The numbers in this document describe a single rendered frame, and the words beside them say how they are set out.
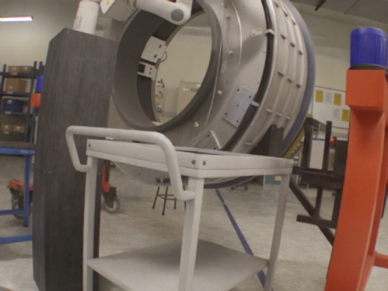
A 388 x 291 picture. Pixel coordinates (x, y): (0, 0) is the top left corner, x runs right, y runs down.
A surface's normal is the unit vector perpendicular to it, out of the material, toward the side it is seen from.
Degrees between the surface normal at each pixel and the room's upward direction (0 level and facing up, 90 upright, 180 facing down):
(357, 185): 90
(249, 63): 90
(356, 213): 90
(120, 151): 90
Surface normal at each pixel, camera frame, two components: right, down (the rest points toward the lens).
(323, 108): 0.02, 0.03
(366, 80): -0.61, -0.04
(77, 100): 0.66, 0.09
